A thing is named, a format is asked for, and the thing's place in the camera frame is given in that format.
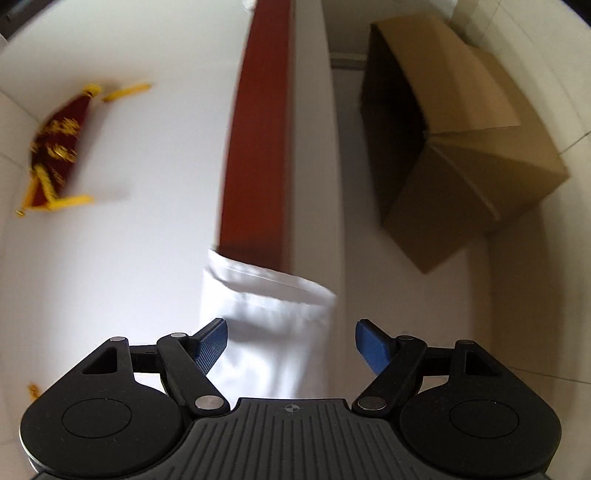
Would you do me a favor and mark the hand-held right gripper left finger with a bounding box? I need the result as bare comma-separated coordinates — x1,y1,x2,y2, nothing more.
74,318,232,419

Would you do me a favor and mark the cardboard box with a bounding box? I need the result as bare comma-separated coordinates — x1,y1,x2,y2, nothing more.
359,11,570,276

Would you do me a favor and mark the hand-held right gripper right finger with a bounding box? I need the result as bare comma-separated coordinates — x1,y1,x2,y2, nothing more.
352,318,514,419

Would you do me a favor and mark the white shirt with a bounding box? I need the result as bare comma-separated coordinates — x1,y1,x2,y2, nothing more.
200,248,337,401

